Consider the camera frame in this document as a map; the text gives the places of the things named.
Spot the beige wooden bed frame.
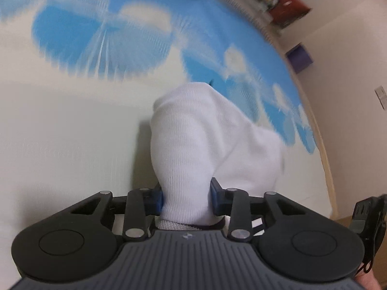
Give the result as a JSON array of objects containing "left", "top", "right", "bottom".
[{"left": 266, "top": 21, "right": 337, "bottom": 219}]

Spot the red box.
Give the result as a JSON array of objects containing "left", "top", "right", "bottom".
[{"left": 268, "top": 0, "right": 313, "bottom": 30}]

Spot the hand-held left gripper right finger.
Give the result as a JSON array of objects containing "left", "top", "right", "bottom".
[{"left": 210, "top": 177, "right": 312, "bottom": 242}]

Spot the purple box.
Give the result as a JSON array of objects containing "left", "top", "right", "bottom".
[{"left": 285, "top": 44, "right": 313, "bottom": 74}]

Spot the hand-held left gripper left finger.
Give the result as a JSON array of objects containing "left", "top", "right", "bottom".
[{"left": 70, "top": 183, "right": 164, "bottom": 242}]

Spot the blue white printed bed sheet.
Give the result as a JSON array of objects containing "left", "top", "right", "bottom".
[{"left": 0, "top": 0, "right": 331, "bottom": 242}]

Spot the white wall socket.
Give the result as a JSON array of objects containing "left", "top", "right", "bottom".
[{"left": 374, "top": 86, "right": 387, "bottom": 110}]

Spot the white knitted sock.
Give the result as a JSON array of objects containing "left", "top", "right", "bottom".
[{"left": 149, "top": 79, "right": 286, "bottom": 230}]

